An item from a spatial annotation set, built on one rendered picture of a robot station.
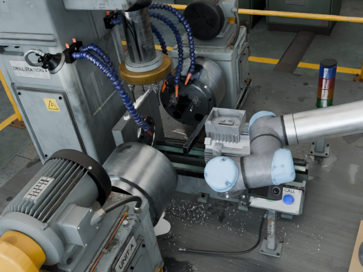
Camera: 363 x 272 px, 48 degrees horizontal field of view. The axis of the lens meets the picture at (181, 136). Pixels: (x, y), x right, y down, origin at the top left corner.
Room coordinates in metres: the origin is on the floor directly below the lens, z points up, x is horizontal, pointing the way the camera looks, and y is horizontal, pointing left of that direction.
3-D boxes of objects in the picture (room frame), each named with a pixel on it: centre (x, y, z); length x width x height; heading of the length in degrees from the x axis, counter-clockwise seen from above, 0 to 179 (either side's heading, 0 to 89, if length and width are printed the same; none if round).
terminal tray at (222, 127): (1.15, -0.16, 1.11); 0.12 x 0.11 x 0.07; 64
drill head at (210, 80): (1.55, -0.10, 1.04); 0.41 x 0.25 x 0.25; 154
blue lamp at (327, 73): (1.28, -0.57, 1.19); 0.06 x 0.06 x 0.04
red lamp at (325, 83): (1.28, -0.57, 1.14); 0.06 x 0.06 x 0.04
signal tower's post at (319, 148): (1.28, -0.57, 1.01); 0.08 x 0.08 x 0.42; 64
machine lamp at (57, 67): (1.15, 0.36, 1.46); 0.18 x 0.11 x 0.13; 64
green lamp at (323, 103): (1.28, -0.57, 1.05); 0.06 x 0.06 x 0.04
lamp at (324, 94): (1.28, -0.57, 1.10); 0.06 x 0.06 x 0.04
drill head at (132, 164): (0.94, 0.21, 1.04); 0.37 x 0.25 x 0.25; 154
